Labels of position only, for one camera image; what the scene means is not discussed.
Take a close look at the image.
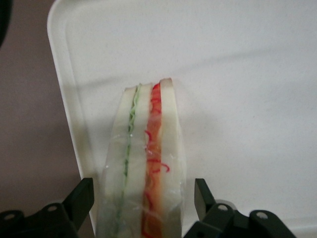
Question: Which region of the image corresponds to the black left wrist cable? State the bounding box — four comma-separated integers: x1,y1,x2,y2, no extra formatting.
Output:
0,0,13,49

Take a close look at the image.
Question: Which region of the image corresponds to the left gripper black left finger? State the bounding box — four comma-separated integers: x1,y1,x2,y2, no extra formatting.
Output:
32,177,95,238

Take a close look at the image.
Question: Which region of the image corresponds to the cream rectangular tray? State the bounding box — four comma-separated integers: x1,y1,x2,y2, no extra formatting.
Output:
47,0,317,238

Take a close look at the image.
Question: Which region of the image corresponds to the triangle sandwich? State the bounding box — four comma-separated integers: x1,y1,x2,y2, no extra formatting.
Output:
95,77,189,238

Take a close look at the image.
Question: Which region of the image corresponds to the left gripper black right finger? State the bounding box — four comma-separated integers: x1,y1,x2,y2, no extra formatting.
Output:
183,178,239,238

